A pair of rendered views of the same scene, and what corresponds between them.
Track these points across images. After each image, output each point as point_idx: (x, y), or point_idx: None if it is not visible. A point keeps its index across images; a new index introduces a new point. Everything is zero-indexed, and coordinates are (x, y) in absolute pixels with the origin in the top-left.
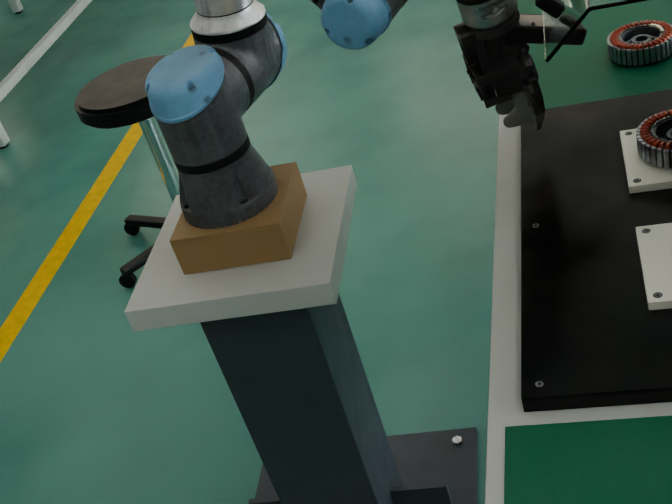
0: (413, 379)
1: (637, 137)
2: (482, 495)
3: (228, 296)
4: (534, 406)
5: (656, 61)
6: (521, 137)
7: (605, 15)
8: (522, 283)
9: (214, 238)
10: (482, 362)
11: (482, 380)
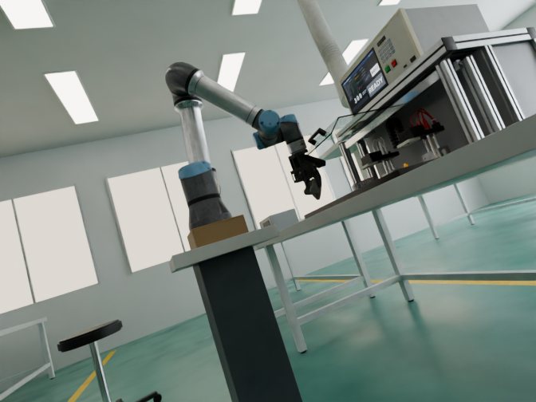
0: None
1: (354, 184)
2: None
3: (229, 238)
4: (403, 172)
5: None
6: (311, 211)
7: None
8: (356, 189)
9: (214, 225)
10: (300, 393)
11: (305, 397)
